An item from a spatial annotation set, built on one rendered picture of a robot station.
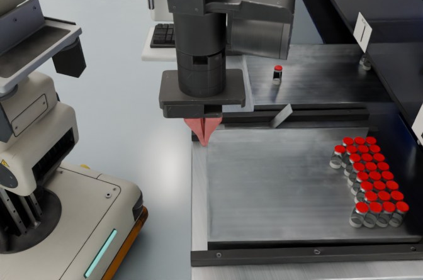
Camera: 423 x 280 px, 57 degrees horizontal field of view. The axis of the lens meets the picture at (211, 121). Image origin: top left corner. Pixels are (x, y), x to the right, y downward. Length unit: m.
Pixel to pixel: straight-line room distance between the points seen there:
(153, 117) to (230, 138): 1.47
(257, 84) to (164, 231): 0.95
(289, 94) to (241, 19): 0.59
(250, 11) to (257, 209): 0.42
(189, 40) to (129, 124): 1.84
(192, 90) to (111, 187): 1.15
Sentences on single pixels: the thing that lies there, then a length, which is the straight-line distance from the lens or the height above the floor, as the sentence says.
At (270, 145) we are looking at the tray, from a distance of 0.83.
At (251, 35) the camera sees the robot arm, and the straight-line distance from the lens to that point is 0.39.
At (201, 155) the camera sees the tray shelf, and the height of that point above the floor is 0.88.
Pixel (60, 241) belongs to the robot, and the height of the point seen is 0.28.
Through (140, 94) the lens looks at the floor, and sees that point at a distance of 2.45.
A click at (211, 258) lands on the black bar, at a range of 0.64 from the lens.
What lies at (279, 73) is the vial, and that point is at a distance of 0.98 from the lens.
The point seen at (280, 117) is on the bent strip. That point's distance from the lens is 0.85.
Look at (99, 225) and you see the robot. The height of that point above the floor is 0.28.
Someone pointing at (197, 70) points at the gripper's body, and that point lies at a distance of 0.43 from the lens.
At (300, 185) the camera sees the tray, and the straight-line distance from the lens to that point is 0.76.
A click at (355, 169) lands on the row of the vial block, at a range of 0.76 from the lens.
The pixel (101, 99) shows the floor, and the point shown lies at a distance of 2.47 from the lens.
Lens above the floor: 1.46
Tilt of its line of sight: 41 degrees down
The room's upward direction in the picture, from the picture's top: straight up
